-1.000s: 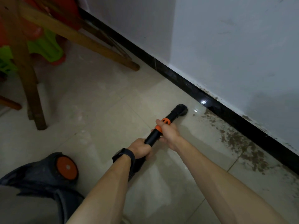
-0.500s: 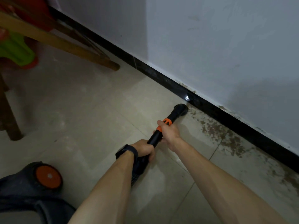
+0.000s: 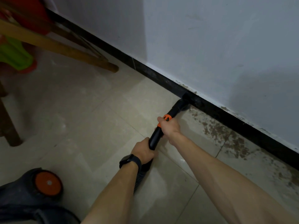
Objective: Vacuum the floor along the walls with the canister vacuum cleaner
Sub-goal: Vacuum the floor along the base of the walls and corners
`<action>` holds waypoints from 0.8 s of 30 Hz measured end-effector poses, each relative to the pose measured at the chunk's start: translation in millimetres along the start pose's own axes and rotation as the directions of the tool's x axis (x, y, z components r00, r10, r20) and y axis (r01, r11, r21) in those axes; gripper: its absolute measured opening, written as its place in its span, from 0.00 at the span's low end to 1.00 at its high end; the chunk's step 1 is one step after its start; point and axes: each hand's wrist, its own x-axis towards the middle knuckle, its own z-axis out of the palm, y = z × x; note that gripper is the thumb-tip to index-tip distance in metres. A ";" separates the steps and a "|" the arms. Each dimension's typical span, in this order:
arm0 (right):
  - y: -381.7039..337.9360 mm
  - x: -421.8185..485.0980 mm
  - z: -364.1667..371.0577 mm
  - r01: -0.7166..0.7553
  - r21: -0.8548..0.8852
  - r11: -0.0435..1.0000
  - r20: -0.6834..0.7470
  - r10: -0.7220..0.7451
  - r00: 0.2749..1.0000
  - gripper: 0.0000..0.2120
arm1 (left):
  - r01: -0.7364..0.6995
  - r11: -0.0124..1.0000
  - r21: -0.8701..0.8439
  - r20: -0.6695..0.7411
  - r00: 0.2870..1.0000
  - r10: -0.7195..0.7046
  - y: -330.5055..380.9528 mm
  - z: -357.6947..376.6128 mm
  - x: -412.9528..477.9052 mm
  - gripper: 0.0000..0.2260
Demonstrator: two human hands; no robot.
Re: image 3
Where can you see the person's left hand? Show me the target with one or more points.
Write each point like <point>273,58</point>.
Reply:
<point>141,151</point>

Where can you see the person's right hand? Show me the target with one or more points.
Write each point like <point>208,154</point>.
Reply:
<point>171,128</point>

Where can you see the grey vacuum cleaner orange knobs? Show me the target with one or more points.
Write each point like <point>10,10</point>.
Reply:
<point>23,198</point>

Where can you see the person's left forearm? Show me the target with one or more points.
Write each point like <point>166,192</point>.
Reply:
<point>112,195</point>

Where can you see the person's right forearm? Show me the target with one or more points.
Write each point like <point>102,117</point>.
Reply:
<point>229,184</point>

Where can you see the black smartwatch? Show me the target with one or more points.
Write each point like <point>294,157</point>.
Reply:
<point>129,159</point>

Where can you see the black baseboard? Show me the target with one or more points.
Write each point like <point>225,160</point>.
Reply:
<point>233,121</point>

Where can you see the wooden folding table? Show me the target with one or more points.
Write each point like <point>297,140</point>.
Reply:
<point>58,47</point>

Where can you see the pink plastic stool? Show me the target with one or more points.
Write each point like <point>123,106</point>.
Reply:
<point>31,67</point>

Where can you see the green plastic stool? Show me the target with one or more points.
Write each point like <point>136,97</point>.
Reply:
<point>14,55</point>

